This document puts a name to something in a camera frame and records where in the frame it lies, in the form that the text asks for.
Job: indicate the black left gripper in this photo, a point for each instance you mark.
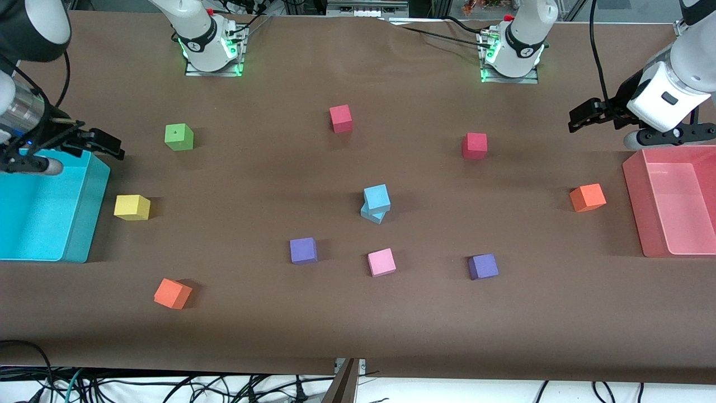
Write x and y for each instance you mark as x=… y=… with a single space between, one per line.
x=622 y=99

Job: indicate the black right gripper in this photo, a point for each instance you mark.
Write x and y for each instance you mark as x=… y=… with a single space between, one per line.
x=56 y=136

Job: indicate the light blue foam block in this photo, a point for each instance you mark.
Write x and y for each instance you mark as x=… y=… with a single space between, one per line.
x=376 y=196
x=373 y=217

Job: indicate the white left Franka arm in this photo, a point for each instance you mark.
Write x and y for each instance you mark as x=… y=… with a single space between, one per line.
x=520 y=56

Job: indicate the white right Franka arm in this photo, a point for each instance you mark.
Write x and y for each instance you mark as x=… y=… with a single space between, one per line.
x=207 y=45

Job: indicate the yellow foam block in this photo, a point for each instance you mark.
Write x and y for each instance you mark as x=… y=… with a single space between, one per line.
x=131 y=206

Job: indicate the green foam block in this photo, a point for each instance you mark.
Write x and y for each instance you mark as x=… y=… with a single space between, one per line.
x=179 y=137

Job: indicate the cyan plastic bin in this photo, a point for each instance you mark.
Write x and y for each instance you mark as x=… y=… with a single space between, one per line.
x=33 y=218

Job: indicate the orange foam block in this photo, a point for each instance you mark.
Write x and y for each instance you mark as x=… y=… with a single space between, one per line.
x=587 y=197
x=170 y=292

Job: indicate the pink plastic bin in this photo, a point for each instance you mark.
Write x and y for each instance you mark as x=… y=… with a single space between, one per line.
x=679 y=207

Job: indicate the red foam block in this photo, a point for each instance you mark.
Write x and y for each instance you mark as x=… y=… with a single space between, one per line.
x=340 y=116
x=475 y=143

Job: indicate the purple foam block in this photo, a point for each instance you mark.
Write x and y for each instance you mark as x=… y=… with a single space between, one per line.
x=302 y=250
x=484 y=266

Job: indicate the grey metal rack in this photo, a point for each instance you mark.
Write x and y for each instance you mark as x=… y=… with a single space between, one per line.
x=366 y=8

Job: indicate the pink foam block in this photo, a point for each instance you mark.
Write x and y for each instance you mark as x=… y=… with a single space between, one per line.
x=381 y=262

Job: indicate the brown stand strut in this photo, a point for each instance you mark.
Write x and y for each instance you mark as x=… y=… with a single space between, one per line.
x=342 y=386

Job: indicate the left arm wrist camera bar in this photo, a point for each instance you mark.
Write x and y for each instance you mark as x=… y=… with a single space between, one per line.
x=665 y=137

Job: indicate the arm wrist camera bar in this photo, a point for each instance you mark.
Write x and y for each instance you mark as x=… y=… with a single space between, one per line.
x=28 y=164
x=665 y=137

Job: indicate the right arm wrist camera bar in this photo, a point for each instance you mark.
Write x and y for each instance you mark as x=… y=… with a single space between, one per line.
x=28 y=164

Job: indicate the aluminium frame corner post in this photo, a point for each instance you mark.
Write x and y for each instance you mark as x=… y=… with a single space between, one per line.
x=679 y=28

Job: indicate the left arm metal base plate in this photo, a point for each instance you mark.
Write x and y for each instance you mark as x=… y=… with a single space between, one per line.
x=526 y=80

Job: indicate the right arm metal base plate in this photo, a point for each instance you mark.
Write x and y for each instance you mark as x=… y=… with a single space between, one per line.
x=238 y=67

